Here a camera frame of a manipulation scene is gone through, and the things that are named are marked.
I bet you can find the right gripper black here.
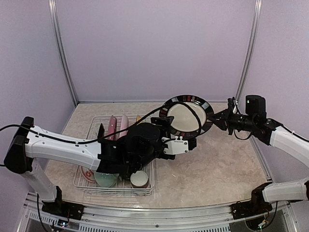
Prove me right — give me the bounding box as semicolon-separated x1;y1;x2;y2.
209;105;257;134

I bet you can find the black striped rim plate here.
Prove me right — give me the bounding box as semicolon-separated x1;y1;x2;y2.
159;95;214;139

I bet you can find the light pink plate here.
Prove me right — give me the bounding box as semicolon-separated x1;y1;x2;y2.
118;115;129;139

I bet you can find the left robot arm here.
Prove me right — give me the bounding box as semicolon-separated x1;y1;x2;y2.
4;117;177;215

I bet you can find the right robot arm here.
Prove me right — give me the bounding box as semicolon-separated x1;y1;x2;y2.
210;95;309;215

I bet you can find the dark pink dotted plate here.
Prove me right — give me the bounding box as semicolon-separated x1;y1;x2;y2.
107;116;117;141

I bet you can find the brown cup white base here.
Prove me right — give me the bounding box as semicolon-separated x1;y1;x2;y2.
130;171;149;189

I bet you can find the small black plate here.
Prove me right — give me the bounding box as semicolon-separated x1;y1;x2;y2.
97;123;105;143

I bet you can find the light green ceramic bowl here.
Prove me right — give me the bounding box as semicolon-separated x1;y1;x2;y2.
94;172;119;188

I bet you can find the red patterned white bowl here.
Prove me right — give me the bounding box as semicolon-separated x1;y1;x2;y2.
80;166;96;183

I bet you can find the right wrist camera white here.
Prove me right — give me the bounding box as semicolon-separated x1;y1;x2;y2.
228;97;240;114

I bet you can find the white wire dish rack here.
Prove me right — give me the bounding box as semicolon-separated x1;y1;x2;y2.
73;116;155;196

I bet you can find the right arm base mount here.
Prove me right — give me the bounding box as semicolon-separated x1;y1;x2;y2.
230;201;273;220

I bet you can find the aluminium front rail frame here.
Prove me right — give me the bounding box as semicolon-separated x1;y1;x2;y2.
16;190;299;232

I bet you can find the right aluminium corner post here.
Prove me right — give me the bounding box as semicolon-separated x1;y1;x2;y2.
236;0;263;101

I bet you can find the aluminium corner post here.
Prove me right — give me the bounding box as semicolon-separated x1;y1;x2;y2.
236;0;263;101
48;0;79;107

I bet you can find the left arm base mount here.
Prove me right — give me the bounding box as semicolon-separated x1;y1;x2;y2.
42;201;84;220

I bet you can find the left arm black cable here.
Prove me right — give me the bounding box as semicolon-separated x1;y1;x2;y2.
0;101;203;167

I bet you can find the left aluminium corner post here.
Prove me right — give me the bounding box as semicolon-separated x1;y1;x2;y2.
48;0;79;107

